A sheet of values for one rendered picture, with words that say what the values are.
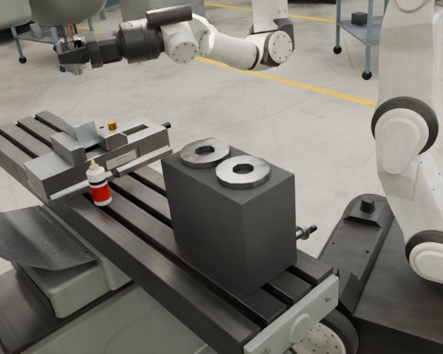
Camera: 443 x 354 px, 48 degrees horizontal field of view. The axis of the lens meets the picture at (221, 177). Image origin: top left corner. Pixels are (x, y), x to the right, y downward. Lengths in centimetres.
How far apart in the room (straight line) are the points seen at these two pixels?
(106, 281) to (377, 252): 76
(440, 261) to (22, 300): 100
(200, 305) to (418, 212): 64
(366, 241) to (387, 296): 20
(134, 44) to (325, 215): 173
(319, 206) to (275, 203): 188
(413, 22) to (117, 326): 95
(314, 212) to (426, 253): 140
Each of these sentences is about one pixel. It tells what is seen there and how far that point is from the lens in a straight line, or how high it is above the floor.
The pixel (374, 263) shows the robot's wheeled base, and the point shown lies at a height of 57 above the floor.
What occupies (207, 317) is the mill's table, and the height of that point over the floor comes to 91.
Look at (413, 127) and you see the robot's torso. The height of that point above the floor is 104.
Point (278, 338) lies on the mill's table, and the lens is 84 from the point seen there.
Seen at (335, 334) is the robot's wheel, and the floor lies 56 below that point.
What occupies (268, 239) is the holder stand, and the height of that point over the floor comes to 101.
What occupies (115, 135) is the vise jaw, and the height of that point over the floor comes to 102.
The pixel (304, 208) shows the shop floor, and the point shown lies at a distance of 265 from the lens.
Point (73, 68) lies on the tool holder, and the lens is 112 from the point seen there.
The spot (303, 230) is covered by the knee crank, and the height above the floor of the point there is 52.
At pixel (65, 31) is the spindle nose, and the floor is 129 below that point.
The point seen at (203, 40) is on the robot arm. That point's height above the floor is 121.
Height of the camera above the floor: 152
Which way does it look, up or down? 31 degrees down
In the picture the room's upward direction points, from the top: 6 degrees counter-clockwise
